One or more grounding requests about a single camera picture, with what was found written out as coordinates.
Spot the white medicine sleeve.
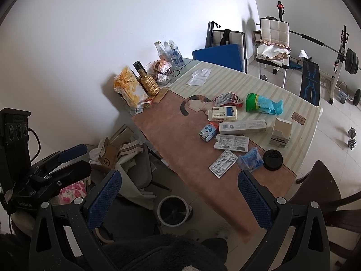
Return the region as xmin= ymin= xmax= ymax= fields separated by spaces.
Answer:
xmin=213 ymin=134 xmax=249 ymax=153

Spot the white carton box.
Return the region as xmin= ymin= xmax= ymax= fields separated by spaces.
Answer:
xmin=270 ymin=117 xmax=292 ymax=148

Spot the long white medicine box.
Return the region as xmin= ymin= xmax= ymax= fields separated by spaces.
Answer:
xmin=219 ymin=120 xmax=267 ymax=135

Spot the small blue white carton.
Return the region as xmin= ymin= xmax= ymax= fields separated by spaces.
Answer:
xmin=199 ymin=122 xmax=219 ymax=143

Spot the white blue medicine box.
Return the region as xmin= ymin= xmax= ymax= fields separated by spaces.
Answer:
xmin=207 ymin=106 xmax=237 ymax=122

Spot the white round trash bin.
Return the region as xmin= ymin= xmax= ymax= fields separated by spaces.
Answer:
xmin=157 ymin=195 xmax=193 ymax=228

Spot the brown cardboard box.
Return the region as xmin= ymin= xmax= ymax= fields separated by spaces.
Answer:
xmin=99 ymin=138 xmax=119 ymax=169

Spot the black round lid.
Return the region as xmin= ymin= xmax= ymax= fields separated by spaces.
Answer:
xmin=262 ymin=149 xmax=283 ymax=171

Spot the blue plastic wrapper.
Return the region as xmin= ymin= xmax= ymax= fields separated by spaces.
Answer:
xmin=237 ymin=147 xmax=263 ymax=172

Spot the silver blister pack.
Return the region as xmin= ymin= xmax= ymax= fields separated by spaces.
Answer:
xmin=209 ymin=150 xmax=238 ymax=178

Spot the grey upholstered chair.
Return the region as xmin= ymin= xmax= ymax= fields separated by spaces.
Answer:
xmin=125 ymin=143 xmax=172 ymax=192

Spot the dark wooden chair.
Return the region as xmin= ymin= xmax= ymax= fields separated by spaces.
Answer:
xmin=287 ymin=160 xmax=361 ymax=260

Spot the yellow white snack bag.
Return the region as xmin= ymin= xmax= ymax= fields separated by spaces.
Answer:
xmin=113 ymin=66 xmax=148 ymax=109

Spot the brown leather mat label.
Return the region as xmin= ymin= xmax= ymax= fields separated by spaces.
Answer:
xmin=291 ymin=112 xmax=306 ymax=125

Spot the striped and brown table mat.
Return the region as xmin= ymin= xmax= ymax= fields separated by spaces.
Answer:
xmin=133 ymin=62 xmax=322 ymax=242

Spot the gold grenade shaped bottle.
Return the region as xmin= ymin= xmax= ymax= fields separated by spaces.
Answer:
xmin=133 ymin=61 xmax=160 ymax=96

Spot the green and cyan plastic bag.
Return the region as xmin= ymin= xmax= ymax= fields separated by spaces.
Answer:
xmin=245 ymin=93 xmax=283 ymax=116

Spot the red white snack wrapper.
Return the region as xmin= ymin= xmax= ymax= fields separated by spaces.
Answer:
xmin=214 ymin=92 xmax=243 ymax=108

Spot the chrome dumbbell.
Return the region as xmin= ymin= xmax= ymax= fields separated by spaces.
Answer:
xmin=347 ymin=127 xmax=357 ymax=150

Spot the black blue weight bench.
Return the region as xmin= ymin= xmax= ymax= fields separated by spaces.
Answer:
xmin=299 ymin=58 xmax=321 ymax=106

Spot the clear water bottle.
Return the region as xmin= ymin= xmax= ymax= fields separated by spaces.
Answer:
xmin=169 ymin=40 xmax=185 ymax=67

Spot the clear plastic bag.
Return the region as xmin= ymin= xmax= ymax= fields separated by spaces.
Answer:
xmin=187 ymin=69 xmax=212 ymax=86

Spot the blue folded mat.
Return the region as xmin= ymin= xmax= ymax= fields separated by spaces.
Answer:
xmin=192 ymin=44 xmax=245 ymax=72

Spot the white padded chair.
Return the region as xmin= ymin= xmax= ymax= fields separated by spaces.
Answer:
xmin=256 ymin=18 xmax=291 ymax=88

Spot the barbell with black plates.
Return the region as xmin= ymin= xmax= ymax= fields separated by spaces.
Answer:
xmin=290 ymin=25 xmax=360 ymax=75

